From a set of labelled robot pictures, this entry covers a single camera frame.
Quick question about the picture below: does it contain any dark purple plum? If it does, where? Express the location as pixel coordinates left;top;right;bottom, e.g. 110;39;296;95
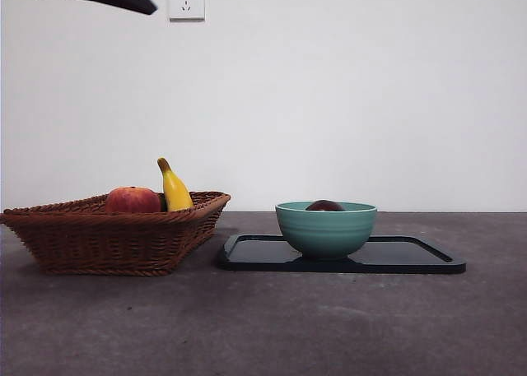
305;199;346;212

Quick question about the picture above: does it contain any teal ribbed bowl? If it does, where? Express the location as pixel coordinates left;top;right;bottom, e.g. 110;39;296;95
274;201;378;262

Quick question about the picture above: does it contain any red yellow peach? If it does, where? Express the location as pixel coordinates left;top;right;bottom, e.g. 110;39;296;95
104;186;162;215

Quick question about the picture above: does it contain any yellow banana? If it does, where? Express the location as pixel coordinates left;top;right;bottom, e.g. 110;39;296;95
157;157;195;212

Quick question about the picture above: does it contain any brown wicker basket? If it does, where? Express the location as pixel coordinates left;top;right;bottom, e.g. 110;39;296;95
0;191;232;277

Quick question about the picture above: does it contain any dark rectangular tray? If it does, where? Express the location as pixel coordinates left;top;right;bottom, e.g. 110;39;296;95
217;233;468;276

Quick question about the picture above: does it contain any white wall socket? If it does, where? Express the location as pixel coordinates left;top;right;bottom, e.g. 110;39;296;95
168;0;206;22

